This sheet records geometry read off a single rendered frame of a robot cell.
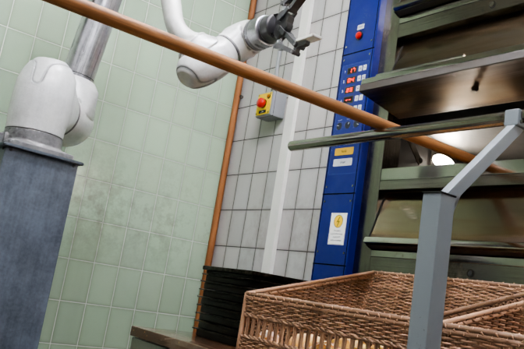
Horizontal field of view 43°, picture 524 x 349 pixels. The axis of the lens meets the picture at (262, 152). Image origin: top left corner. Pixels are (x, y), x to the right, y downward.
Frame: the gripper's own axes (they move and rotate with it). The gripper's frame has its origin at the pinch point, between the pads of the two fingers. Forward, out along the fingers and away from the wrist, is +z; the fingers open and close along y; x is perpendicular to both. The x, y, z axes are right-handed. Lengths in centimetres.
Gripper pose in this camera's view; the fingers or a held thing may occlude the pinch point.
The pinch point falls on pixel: (318, 12)
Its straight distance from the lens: 168.8
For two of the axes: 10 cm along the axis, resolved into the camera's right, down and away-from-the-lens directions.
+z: 6.0, -0.8, -8.0
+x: -7.9, -2.5, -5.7
